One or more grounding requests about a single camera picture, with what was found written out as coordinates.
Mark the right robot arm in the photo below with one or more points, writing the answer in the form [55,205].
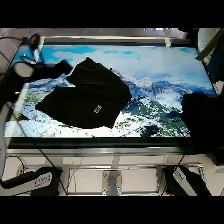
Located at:
[204,121]

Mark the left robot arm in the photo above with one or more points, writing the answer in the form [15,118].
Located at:
[12,83]

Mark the black garment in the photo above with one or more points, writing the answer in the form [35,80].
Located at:
[87,96]

